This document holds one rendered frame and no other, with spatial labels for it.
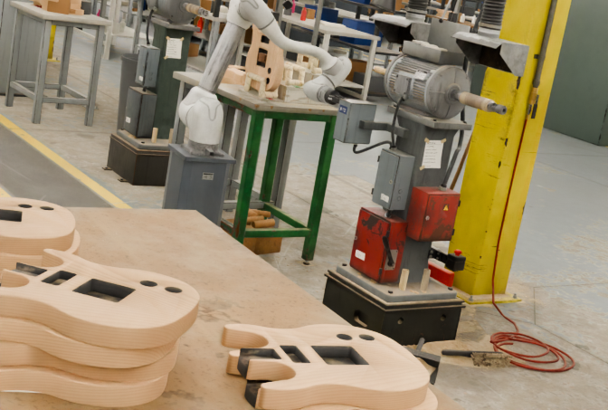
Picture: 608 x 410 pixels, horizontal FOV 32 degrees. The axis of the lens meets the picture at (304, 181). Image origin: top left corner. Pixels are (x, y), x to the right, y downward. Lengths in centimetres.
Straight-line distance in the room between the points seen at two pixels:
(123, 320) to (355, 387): 48
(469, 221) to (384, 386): 408
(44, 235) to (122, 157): 498
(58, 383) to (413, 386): 71
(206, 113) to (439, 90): 117
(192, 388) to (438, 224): 301
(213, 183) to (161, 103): 221
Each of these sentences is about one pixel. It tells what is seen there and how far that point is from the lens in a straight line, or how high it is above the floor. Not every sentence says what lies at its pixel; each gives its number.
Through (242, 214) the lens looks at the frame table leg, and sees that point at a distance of 591.
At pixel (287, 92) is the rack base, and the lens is 600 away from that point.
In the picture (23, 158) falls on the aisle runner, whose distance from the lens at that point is 779.
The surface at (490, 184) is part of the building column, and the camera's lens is 611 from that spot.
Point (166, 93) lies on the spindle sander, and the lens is 754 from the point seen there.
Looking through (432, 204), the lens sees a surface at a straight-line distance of 505.
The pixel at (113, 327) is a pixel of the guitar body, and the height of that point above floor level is 108.
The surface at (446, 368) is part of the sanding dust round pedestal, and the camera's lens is 515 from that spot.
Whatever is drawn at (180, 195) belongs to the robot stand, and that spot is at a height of 49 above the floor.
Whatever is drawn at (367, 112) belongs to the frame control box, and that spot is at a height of 108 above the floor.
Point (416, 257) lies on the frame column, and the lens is 526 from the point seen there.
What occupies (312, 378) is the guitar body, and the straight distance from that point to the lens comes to 217.
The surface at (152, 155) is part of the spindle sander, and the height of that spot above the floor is 22.
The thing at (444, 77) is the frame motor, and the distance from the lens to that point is 503.
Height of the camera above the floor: 183
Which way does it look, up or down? 13 degrees down
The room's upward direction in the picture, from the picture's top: 10 degrees clockwise
